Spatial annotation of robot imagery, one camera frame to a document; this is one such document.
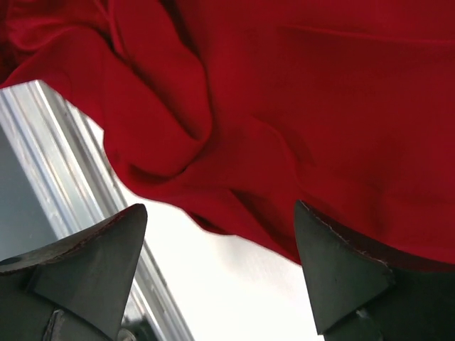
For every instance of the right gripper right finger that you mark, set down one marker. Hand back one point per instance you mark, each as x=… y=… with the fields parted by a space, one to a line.
x=361 y=289

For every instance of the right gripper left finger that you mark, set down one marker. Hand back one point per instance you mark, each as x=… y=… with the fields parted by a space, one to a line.
x=76 y=288

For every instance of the red skirt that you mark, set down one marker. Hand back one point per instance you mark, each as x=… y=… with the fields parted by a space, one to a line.
x=235 y=110

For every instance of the aluminium mounting rail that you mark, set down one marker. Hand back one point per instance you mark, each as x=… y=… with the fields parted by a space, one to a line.
x=76 y=187

